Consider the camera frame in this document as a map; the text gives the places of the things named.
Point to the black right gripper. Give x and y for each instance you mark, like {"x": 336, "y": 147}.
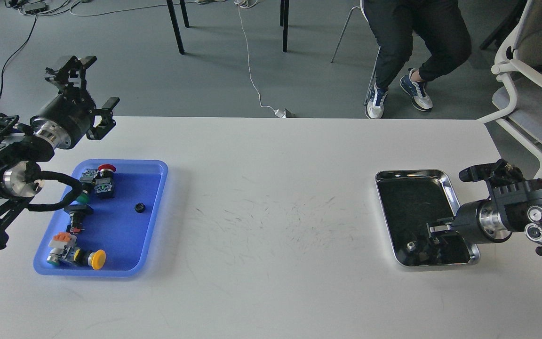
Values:
{"x": 477, "y": 222}

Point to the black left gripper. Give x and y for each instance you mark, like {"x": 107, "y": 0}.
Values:
{"x": 72, "y": 112}

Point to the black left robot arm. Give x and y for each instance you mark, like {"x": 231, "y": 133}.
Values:
{"x": 23, "y": 184}

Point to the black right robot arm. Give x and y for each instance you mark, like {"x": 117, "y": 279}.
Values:
{"x": 514, "y": 205}

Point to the silver metal tray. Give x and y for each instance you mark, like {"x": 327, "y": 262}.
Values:
{"x": 410, "y": 199}

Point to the blue plastic tray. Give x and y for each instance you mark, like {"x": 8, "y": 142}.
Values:
{"x": 115, "y": 227}

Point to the orange white connector block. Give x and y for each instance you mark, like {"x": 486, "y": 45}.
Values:
{"x": 62, "y": 244}

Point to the white office chair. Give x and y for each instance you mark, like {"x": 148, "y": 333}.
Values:
{"x": 519, "y": 100}

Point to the seated person legs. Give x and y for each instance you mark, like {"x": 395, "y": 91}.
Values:
{"x": 394, "y": 23}

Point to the metal chair leg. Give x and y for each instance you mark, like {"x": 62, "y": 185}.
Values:
{"x": 342, "y": 33}

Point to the green push button switch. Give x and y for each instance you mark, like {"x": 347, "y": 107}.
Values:
{"x": 87, "y": 180}

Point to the red push button switch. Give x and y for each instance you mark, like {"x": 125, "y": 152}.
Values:
{"x": 104, "y": 181}

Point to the black switch part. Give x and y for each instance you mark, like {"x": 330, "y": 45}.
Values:
{"x": 77, "y": 214}

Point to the yellow push button switch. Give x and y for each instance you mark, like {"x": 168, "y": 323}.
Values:
{"x": 76, "y": 256}

